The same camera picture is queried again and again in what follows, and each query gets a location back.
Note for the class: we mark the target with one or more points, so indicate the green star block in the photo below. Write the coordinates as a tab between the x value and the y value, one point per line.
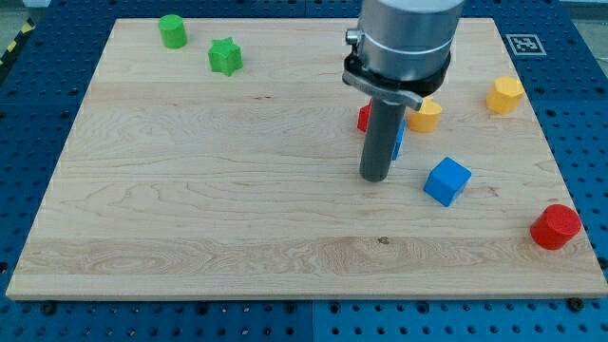
225	56

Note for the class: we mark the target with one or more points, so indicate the yellow hexagon block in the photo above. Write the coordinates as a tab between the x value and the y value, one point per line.
504	95

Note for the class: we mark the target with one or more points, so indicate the blue cube block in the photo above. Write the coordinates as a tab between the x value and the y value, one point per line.
446	181

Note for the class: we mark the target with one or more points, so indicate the yellow cylinder block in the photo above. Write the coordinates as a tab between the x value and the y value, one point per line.
426	118

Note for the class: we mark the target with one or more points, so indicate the red cylinder block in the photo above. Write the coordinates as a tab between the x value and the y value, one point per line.
556	226

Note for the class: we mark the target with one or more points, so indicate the white fiducial marker tag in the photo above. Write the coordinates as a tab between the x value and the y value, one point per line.
523	44

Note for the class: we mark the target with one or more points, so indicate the red star block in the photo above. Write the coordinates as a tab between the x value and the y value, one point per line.
363	117

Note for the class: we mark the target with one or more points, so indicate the wooden board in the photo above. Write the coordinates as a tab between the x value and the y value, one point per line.
180	183

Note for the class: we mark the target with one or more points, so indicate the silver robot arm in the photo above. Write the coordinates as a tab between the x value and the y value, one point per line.
400	53

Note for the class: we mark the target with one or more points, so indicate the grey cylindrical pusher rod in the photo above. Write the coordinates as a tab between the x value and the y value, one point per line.
385	118

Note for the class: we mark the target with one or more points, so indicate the blue block behind rod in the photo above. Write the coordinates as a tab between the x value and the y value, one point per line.
399	139

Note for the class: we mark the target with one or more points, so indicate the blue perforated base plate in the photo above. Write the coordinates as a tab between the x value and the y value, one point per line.
39	102

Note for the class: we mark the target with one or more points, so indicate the green cylinder block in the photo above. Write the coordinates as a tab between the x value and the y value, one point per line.
172	31

